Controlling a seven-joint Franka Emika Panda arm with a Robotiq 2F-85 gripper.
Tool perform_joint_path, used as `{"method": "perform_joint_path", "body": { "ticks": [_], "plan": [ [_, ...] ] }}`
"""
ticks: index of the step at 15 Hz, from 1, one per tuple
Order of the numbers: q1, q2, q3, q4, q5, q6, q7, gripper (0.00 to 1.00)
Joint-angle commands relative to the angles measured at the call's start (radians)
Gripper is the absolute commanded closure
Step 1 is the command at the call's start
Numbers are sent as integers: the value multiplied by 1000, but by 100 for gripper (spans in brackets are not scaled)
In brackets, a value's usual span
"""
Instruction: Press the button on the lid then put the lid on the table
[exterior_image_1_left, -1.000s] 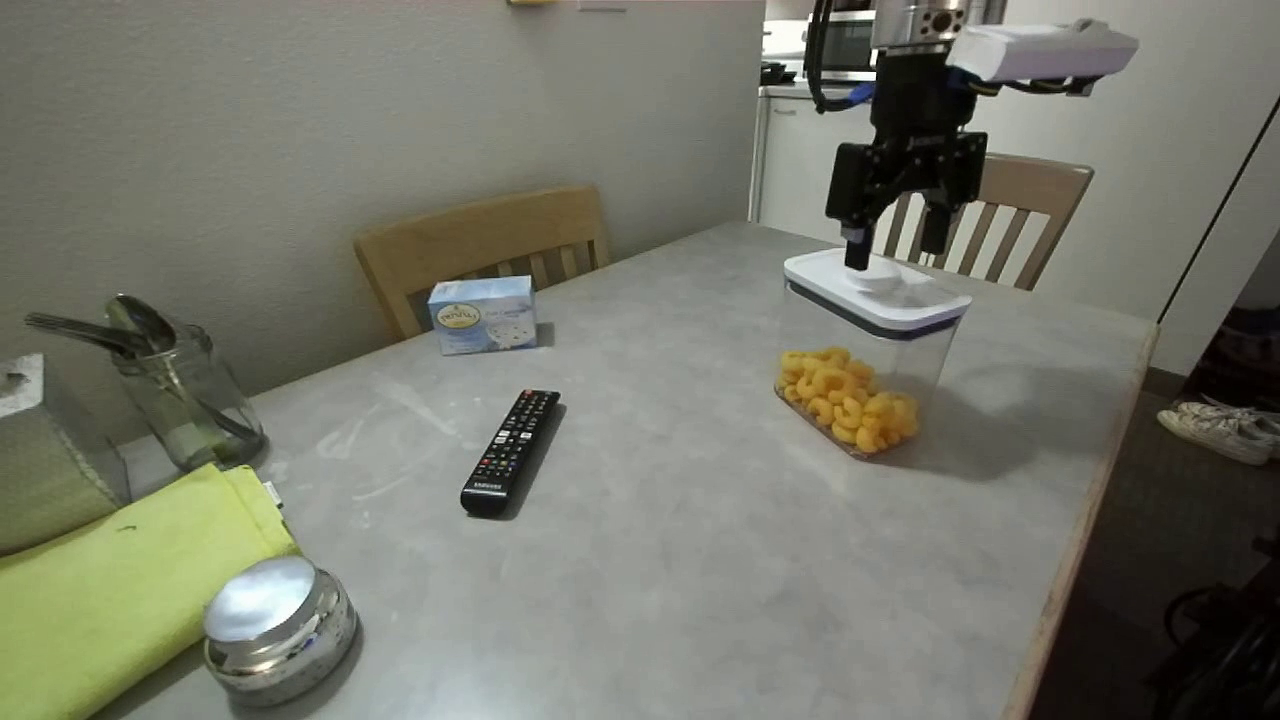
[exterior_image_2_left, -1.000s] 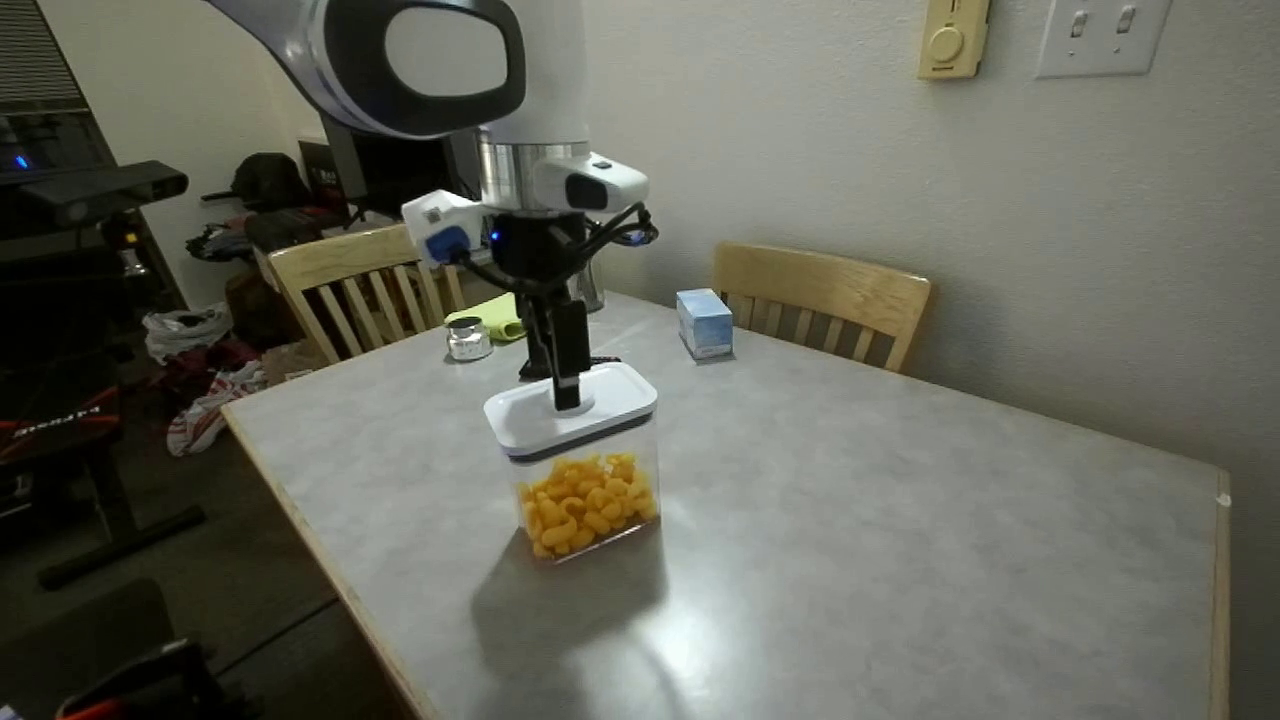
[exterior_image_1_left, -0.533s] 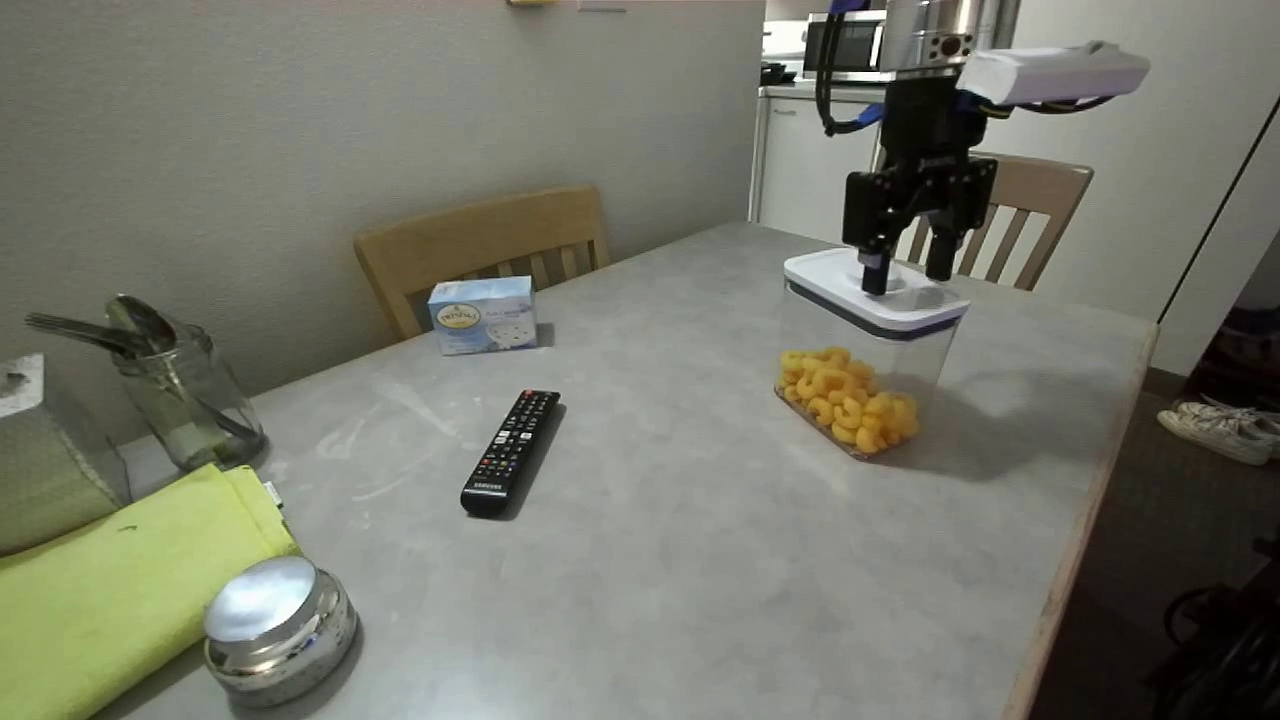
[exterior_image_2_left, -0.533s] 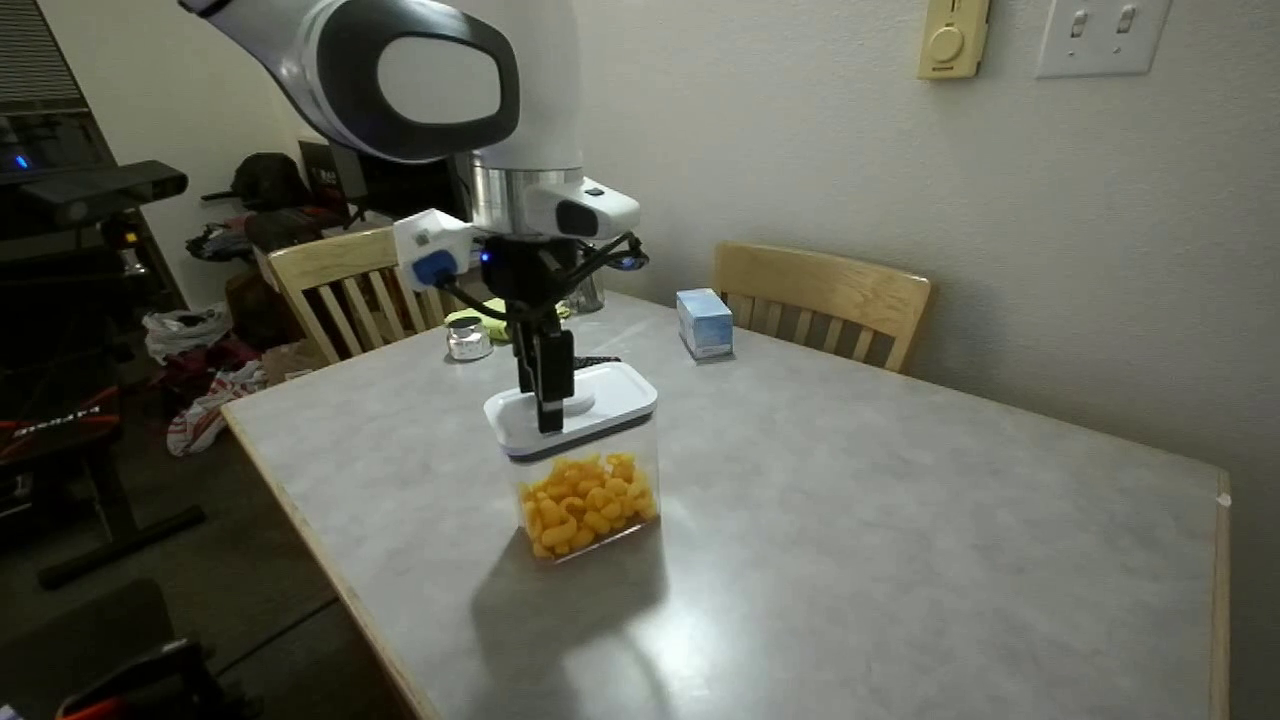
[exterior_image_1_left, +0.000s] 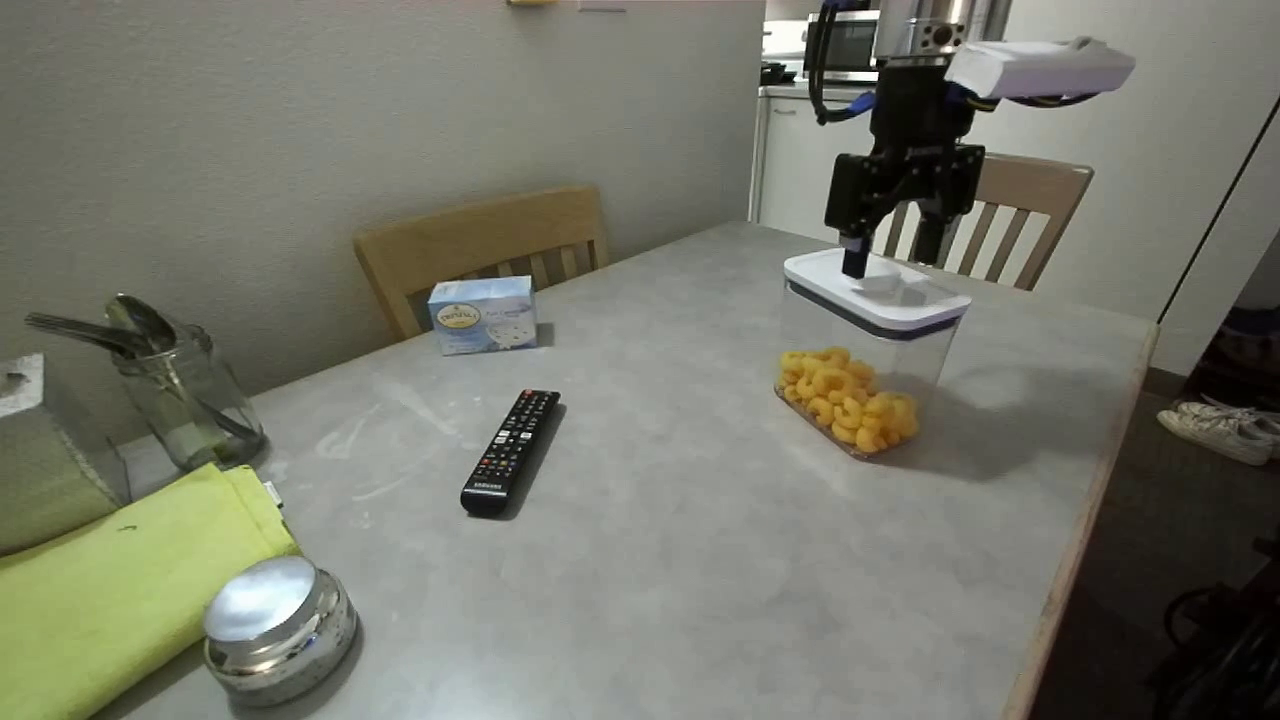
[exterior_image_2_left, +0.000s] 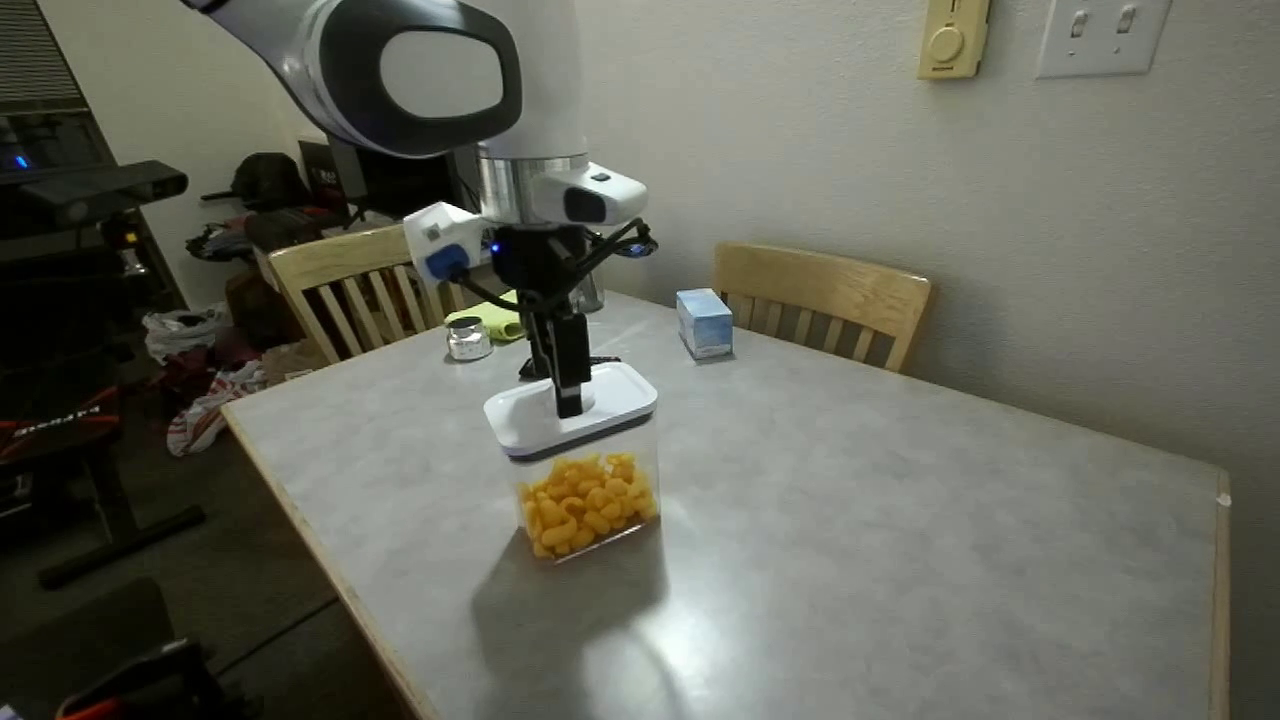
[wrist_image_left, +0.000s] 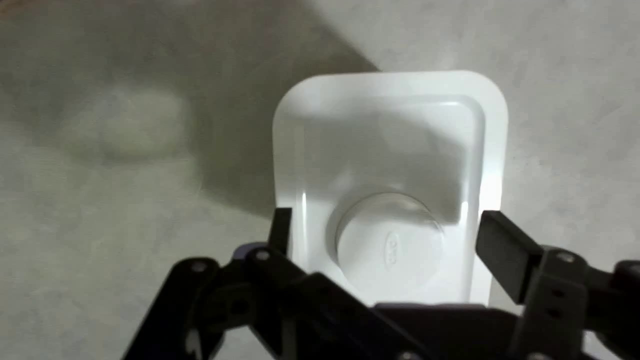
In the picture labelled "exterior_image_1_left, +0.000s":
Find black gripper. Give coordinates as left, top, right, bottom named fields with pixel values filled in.
left=822, top=56, right=993, bottom=280

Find white rectangular container lid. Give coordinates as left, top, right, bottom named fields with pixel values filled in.
left=779, top=246, right=978, bottom=340

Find light wooden slatted chair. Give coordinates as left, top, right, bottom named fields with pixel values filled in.
left=354, top=179, right=617, bottom=342
left=857, top=141, right=1097, bottom=296

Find dark bag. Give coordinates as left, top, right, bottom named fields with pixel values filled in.
left=1184, top=303, right=1280, bottom=410

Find white shoes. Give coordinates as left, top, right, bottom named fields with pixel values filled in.
left=1156, top=397, right=1280, bottom=471

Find light blue small box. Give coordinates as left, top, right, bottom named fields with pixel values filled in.
left=425, top=272, right=540, bottom=359

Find black remote control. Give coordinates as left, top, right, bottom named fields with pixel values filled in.
left=457, top=388, right=569, bottom=520

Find dark tangled equipment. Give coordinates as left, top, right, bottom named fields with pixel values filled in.
left=1149, top=535, right=1280, bottom=720

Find clear glass utensil jar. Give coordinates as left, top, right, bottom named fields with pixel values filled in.
left=113, top=325, right=272, bottom=471

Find round silver metal tin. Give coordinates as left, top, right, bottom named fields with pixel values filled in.
left=201, top=551, right=366, bottom=708

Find metal spoon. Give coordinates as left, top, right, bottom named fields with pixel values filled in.
left=109, top=293, right=184, bottom=357

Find dark metal utensil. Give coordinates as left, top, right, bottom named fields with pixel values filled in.
left=24, top=309, right=152, bottom=363

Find lime green cloth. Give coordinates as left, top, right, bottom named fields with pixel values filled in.
left=0, top=461, right=301, bottom=720

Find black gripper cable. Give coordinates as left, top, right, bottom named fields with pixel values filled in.
left=803, top=0, right=883, bottom=133

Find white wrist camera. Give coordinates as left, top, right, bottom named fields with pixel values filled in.
left=945, top=34, right=1138, bottom=108

